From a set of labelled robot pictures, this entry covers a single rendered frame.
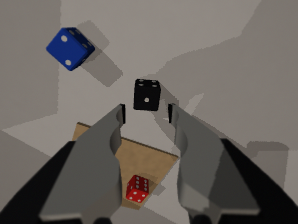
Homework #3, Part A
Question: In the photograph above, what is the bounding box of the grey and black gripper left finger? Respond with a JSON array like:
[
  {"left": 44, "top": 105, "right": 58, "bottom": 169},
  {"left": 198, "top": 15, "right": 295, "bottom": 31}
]
[{"left": 0, "top": 104, "right": 125, "bottom": 224}]

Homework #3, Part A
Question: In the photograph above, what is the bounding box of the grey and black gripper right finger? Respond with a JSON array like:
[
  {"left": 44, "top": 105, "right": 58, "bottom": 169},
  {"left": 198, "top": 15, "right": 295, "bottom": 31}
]
[{"left": 168, "top": 103, "right": 298, "bottom": 224}]

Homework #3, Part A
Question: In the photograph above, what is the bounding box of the tan flat mat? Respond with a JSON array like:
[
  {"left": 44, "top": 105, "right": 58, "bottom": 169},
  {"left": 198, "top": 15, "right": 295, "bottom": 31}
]
[{"left": 72, "top": 122, "right": 178, "bottom": 210}]

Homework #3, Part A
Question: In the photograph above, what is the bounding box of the blue die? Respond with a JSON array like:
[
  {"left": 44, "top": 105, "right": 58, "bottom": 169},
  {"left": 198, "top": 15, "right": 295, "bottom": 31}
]
[{"left": 46, "top": 27, "right": 95, "bottom": 71}]

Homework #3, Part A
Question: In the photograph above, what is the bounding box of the black die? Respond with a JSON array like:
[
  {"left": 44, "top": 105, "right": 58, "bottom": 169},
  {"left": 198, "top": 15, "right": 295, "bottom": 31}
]
[{"left": 133, "top": 79, "right": 161, "bottom": 111}]

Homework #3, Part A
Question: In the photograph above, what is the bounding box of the red die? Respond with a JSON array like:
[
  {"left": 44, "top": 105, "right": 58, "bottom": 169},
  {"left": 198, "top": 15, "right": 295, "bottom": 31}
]
[{"left": 126, "top": 175, "right": 149, "bottom": 203}]

